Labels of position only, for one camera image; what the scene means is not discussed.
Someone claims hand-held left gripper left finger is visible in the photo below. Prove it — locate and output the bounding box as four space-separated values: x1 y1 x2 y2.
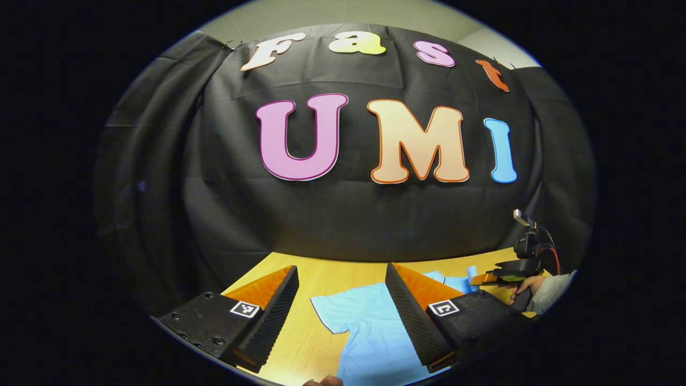
152 265 300 374

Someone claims black backdrop cloth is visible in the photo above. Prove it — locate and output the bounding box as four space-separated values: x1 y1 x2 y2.
94 23 595 317

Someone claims blue T-shirt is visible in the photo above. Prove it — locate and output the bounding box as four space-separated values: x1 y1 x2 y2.
310 266 479 386

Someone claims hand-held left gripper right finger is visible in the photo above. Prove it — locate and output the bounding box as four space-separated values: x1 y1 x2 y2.
384 262 532 374

